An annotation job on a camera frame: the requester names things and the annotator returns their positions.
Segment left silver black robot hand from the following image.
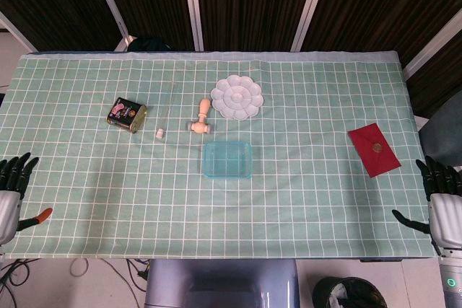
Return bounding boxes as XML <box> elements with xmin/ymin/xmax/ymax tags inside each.
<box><xmin>0</xmin><ymin>152</ymin><xmax>53</xmax><ymax>250</ymax></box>

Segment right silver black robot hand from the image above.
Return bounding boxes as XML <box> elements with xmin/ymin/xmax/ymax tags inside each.
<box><xmin>392</xmin><ymin>155</ymin><xmax>462</xmax><ymax>252</ymax></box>

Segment clear blue plastic tray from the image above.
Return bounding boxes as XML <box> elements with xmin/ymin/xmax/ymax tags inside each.
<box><xmin>201</xmin><ymin>141</ymin><xmax>253</xmax><ymax>180</ymax></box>

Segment grey chair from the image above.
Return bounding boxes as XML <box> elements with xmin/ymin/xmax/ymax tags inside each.
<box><xmin>418</xmin><ymin>100</ymin><xmax>462</xmax><ymax>169</ymax></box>

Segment red envelope with gold seal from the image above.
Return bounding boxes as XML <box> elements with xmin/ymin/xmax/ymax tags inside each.
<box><xmin>347</xmin><ymin>123</ymin><xmax>403</xmax><ymax>178</ymax></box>

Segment green white checked tablecloth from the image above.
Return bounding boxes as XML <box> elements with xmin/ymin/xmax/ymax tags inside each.
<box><xmin>0</xmin><ymin>50</ymin><xmax>437</xmax><ymax>260</ymax></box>

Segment black trash bin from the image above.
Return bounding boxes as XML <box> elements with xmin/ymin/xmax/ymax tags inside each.
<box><xmin>312</xmin><ymin>276</ymin><xmax>387</xmax><ymax>308</ymax></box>

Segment black gold luncheon meat tin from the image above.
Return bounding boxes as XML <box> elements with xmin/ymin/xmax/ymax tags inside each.
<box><xmin>105</xmin><ymin>97</ymin><xmax>148</xmax><ymax>135</ymax></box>

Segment clear test tube white cap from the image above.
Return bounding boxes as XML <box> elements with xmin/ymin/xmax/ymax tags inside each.
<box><xmin>155</xmin><ymin>82</ymin><xmax>178</xmax><ymax>140</ymax></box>

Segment small wooden mallet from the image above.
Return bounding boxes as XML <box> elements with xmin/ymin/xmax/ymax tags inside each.
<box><xmin>186</xmin><ymin>98</ymin><xmax>213</xmax><ymax>134</ymax></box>

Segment black object behind table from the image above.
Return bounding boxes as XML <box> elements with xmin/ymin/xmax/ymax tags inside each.
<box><xmin>128</xmin><ymin>36</ymin><xmax>173</xmax><ymax>53</ymax></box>

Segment white flower-shaped paint palette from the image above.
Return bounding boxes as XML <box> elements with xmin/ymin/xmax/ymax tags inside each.
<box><xmin>211</xmin><ymin>74</ymin><xmax>263</xmax><ymax>120</ymax></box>

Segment tangled floor cables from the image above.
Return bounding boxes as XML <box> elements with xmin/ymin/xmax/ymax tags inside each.
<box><xmin>0</xmin><ymin>259</ymin><xmax>151</xmax><ymax>308</ymax></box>

